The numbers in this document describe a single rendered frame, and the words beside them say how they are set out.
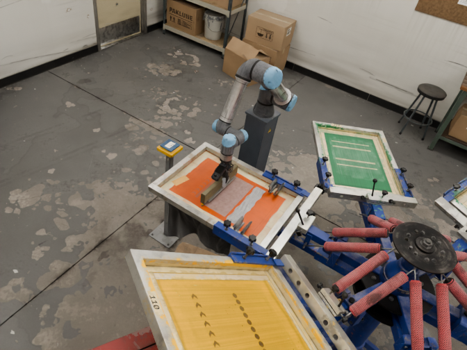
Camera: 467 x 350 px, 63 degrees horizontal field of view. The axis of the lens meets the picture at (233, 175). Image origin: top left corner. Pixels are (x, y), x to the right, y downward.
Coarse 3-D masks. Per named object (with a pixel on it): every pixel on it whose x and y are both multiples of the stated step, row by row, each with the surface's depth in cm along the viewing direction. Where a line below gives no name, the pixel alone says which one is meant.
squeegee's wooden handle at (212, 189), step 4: (236, 168) 243; (232, 172) 240; (236, 172) 246; (232, 176) 243; (220, 180) 231; (212, 184) 227; (216, 184) 228; (220, 184) 232; (208, 188) 224; (212, 188) 225; (216, 188) 229; (204, 192) 221; (208, 192) 222; (212, 192) 227; (204, 196) 220; (208, 196) 224; (200, 200) 224; (204, 200) 222
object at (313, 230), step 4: (312, 228) 214; (316, 228) 214; (308, 232) 212; (312, 232) 212; (316, 232) 212; (320, 232) 213; (324, 232) 213; (312, 236) 212; (316, 236) 210; (320, 236) 210; (324, 236) 211; (328, 236) 211; (316, 240) 212; (320, 240) 210; (324, 240) 209; (320, 244) 212
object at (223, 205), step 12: (192, 180) 242; (180, 192) 232; (204, 204) 228; (216, 204) 229; (228, 204) 231; (216, 216) 222; (252, 216) 226; (264, 216) 228; (240, 228) 218; (252, 228) 219
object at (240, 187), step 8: (208, 160) 258; (200, 168) 251; (208, 168) 252; (200, 176) 245; (208, 176) 246; (240, 176) 251; (232, 184) 244; (240, 184) 245; (248, 184) 246; (256, 184) 247; (232, 192) 239; (240, 192) 240; (248, 192) 241; (272, 192) 244; (240, 200) 235; (264, 200) 238; (272, 200) 239; (280, 200) 239; (256, 208) 231; (264, 208) 232; (272, 208) 233
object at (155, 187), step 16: (208, 144) 265; (192, 160) 255; (240, 160) 257; (256, 176) 252; (160, 192) 225; (288, 192) 244; (192, 208) 219; (288, 208) 230; (208, 224) 214; (272, 240) 214
